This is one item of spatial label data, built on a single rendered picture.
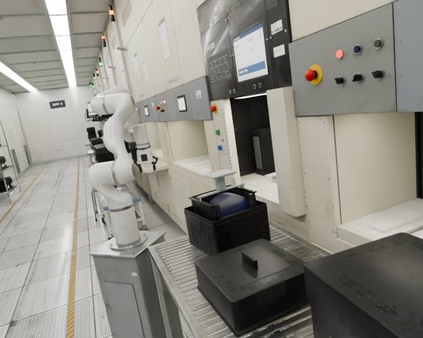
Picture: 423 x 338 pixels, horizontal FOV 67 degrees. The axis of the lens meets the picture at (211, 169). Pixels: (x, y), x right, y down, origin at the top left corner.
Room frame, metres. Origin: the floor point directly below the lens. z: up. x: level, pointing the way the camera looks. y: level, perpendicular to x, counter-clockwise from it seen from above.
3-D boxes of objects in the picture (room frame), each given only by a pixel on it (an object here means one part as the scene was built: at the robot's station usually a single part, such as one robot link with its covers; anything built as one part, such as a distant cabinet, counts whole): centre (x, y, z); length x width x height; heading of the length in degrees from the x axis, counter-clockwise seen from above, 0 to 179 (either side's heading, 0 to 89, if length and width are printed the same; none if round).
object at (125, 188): (3.90, 1.21, 0.24); 0.97 x 0.52 x 0.48; 23
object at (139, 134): (2.14, 0.43, 1.26); 0.09 x 0.08 x 0.13; 86
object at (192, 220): (1.36, -0.03, 0.85); 0.28 x 0.28 x 0.17; 29
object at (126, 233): (1.55, 0.47, 0.85); 0.19 x 0.19 x 0.18
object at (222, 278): (0.95, -0.08, 0.83); 0.29 x 0.29 x 0.13; 23
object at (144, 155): (2.14, 0.43, 1.12); 0.10 x 0.07 x 0.11; 86
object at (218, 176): (1.36, -0.03, 0.93); 0.24 x 0.20 x 0.32; 119
